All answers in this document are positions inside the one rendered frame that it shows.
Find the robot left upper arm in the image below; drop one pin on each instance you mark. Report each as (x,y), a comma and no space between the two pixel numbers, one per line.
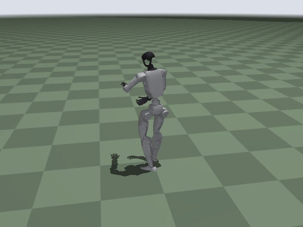
(139,77)

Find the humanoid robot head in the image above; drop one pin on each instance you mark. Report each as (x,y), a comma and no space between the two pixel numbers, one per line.
(148,56)

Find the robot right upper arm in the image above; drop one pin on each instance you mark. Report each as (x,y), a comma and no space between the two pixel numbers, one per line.
(164,77)

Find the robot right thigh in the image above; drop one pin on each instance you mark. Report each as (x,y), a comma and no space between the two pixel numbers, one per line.
(157,124)

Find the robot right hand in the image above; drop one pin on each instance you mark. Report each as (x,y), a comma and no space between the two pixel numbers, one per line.
(143,100)

